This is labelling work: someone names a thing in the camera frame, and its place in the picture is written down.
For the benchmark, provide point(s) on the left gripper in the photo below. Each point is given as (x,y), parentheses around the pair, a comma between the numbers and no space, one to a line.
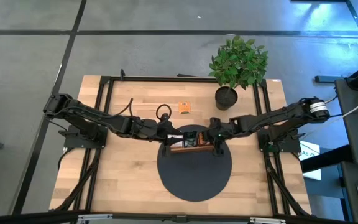
(149,129)

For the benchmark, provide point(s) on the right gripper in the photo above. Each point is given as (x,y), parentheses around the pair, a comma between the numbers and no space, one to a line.
(222,129)

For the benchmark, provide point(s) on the white orange Tazo tea packet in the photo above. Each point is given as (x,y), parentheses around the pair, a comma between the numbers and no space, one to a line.
(176,140)

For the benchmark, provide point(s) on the orange peach tea packet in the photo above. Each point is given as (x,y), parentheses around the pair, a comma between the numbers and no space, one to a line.
(202,139)

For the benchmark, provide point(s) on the blackcurrant tea packet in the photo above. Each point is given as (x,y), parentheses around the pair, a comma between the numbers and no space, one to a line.
(190,139)

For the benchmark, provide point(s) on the wooden tea box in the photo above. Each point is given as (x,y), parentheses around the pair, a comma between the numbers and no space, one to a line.
(191,149)

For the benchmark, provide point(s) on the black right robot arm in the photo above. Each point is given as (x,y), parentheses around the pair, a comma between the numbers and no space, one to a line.
(278,116)

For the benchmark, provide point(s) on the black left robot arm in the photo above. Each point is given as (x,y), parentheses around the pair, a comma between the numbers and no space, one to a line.
(85,116)

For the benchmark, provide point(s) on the round dark woven placemat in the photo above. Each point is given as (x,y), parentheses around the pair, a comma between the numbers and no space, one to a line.
(194,177)

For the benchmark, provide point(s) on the black plant pot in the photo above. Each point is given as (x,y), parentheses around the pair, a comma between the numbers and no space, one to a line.
(225,101)

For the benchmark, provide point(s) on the green leafy tree plant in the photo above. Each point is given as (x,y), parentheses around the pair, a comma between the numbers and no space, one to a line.
(238,62)

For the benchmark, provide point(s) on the white sign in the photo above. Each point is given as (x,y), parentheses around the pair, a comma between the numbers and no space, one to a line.
(309,155)

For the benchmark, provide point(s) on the black desk beam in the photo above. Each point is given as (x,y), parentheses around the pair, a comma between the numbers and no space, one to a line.
(328,158)

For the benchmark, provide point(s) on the black stand foot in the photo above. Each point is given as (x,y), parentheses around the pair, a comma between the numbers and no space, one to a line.
(329,79)

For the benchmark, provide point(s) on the dark grey desk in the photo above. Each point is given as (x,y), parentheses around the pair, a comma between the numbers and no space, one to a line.
(353,140)

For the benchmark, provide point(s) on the black aluminium table frame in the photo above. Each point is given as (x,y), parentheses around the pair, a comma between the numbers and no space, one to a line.
(166,79)

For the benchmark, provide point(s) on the silver frame bracket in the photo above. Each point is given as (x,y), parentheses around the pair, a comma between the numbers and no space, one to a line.
(267,220)
(95,217)

